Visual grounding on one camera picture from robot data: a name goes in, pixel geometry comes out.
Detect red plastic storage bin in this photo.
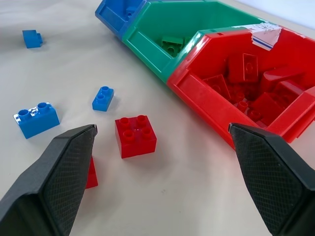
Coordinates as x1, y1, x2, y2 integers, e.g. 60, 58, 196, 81
166, 26, 315, 150

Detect red four-stud building block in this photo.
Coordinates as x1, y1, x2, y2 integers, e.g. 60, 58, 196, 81
114, 114, 158, 159

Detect small blue two-stud block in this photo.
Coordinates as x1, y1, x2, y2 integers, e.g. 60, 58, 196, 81
92, 86, 115, 112

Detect green building block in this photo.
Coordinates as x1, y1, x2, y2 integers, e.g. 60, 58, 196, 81
161, 35, 185, 55

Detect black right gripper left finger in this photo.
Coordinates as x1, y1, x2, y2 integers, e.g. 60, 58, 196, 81
0, 124, 98, 236

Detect blue two-stud building block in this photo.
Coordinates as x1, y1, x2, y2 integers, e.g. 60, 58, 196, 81
12, 102, 61, 140

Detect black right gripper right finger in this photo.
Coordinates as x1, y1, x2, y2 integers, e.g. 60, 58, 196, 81
227, 122, 315, 236

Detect white torn paper label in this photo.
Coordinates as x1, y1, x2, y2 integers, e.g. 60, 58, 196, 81
237, 22, 283, 52

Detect green plastic storage bin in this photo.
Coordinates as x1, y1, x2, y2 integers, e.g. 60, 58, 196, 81
122, 0, 279, 84

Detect blue plastic storage bin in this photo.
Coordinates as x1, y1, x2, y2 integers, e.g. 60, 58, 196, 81
95, 0, 147, 40

